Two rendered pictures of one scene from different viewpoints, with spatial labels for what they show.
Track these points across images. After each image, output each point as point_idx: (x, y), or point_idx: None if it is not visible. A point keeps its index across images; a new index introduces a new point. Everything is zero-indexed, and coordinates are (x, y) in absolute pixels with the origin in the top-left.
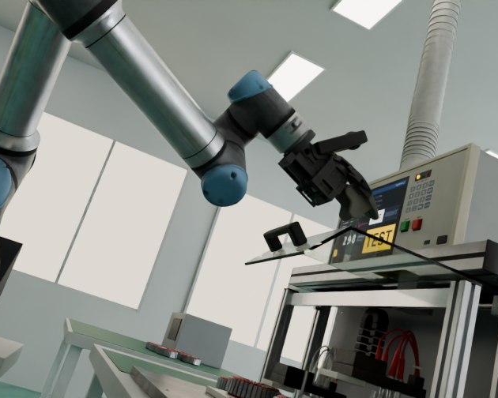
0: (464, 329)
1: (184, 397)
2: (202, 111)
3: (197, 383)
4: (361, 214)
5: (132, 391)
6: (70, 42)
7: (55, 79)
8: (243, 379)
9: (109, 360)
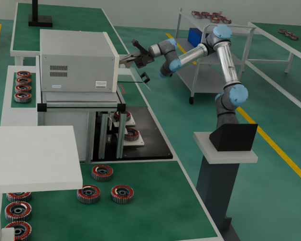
0: None
1: (150, 125)
2: None
3: (144, 195)
4: None
5: (164, 135)
6: (218, 55)
7: (220, 65)
8: (134, 129)
9: (190, 183)
